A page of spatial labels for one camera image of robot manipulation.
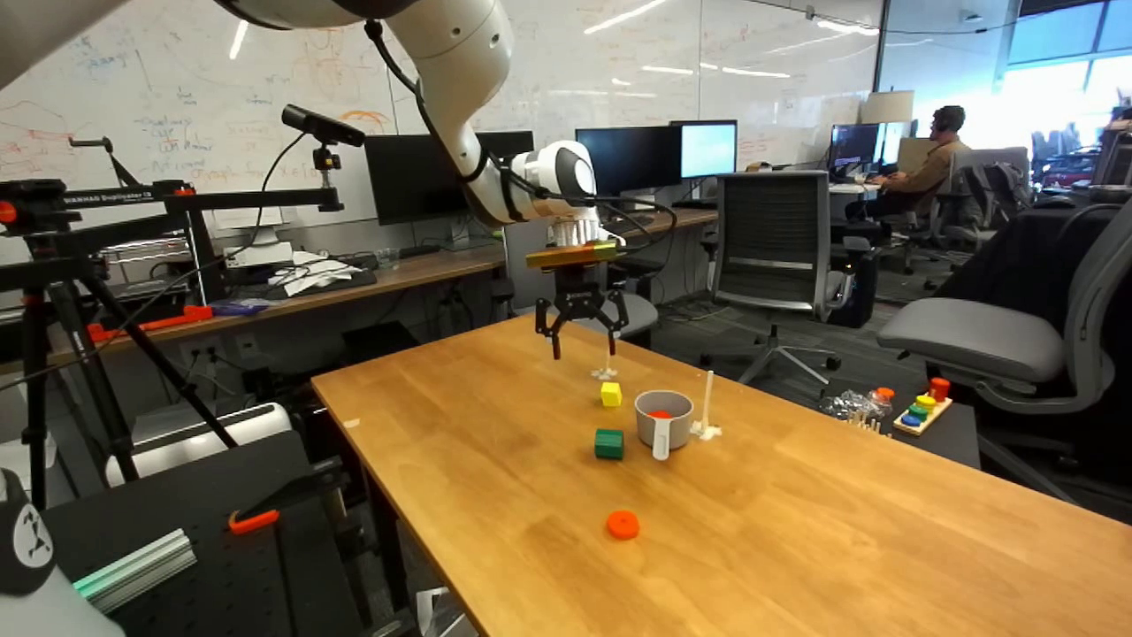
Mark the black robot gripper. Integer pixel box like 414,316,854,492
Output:
535,264,628,360

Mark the orange clamp handle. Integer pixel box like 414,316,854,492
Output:
226,510,284,538

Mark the black mesh office chair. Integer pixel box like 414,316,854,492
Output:
699,169,854,390

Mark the black computer monitor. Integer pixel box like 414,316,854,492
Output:
361,130,537,227
571,126,679,194

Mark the lit computer monitor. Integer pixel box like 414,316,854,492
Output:
679,122,738,181

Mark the black computer monitor left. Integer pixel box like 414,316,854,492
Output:
361,130,537,227

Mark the black camera tripod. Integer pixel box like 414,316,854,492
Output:
0,181,337,506

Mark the grey chair at right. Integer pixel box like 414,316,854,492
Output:
877,201,1132,498

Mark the orange round disc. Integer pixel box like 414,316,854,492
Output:
604,510,639,542

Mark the small black side table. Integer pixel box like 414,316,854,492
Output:
822,377,980,467

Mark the yellow cube block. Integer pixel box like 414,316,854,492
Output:
596,378,622,412

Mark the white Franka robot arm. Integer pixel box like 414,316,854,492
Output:
215,0,628,345

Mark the seated person in background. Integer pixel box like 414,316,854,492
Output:
850,105,964,220

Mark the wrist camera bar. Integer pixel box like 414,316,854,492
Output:
525,246,626,270

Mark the grey office chair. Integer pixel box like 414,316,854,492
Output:
503,222,659,336

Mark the clear plastic stand far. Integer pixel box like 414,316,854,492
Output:
589,346,620,382

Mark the black camera on stand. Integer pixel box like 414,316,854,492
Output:
279,104,365,144

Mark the black computer monitor middle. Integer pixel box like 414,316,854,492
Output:
571,126,679,194

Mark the grey measuring cup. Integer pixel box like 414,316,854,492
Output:
633,390,693,459

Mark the green block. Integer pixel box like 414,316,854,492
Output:
593,427,626,459

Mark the long wooden desk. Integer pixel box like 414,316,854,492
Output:
82,209,716,351

